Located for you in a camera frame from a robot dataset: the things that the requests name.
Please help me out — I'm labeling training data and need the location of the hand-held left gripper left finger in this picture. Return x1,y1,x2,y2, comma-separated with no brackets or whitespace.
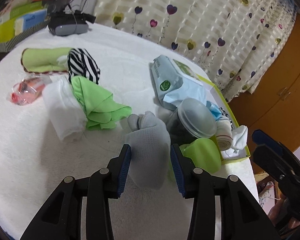
20,144,132,240

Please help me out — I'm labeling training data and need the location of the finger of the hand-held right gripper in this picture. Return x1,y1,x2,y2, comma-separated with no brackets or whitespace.
252,129,300,179

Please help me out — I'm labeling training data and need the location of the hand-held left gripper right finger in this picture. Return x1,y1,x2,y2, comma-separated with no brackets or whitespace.
170,144,282,240

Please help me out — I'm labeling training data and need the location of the lime green cardboard box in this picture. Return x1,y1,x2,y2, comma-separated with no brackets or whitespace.
197,76,251,165

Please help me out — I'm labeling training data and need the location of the light blue sock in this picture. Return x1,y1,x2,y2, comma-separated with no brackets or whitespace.
125,110,172,190

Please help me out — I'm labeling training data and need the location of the black white striped sock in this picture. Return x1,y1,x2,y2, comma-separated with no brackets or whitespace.
67,48,101,85
219,107,233,126

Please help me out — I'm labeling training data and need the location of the green cloth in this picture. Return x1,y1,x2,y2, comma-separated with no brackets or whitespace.
70,76,132,131

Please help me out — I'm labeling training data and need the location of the white gauze cloth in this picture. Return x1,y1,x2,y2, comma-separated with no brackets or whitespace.
42,77,88,143

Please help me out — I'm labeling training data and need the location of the clear pink plastic packet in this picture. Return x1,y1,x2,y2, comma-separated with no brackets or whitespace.
9,76,52,105

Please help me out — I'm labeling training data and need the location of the green towel with red trim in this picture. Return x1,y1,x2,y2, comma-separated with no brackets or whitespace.
21,47,74,73

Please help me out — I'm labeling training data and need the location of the person's right hand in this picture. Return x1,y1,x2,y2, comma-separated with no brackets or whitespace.
267,199,299,230

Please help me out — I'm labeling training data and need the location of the green cream jar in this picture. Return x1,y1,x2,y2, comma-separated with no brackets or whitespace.
168,138,222,180

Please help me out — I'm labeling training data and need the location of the floral cloth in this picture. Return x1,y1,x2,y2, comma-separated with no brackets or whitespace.
255,174,280,207

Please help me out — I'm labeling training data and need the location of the dark jar with clear lid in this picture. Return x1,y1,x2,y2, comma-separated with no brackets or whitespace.
165,99,217,145

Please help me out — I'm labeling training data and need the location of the wooden cabinet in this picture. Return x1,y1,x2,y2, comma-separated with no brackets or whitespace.
227,12,300,175

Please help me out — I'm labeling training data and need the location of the light blue wet wipes pack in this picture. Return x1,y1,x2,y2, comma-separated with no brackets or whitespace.
150,54,214,110

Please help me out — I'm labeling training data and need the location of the cream heart print curtain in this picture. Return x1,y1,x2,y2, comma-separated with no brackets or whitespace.
94,0,299,103

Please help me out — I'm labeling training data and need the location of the grey black headset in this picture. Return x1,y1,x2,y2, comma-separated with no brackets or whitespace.
48,4,97,36

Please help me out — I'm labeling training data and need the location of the patterned storage tray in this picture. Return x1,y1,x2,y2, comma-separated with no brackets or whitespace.
0,17,50,53

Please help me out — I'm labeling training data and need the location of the blue white tissue box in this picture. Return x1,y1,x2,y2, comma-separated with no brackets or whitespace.
14,9,48,34

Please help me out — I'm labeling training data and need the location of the green carton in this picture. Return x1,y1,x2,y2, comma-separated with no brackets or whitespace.
0,1,44,47

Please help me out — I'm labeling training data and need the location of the beige rolled towel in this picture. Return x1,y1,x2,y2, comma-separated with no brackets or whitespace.
0,0,37,13

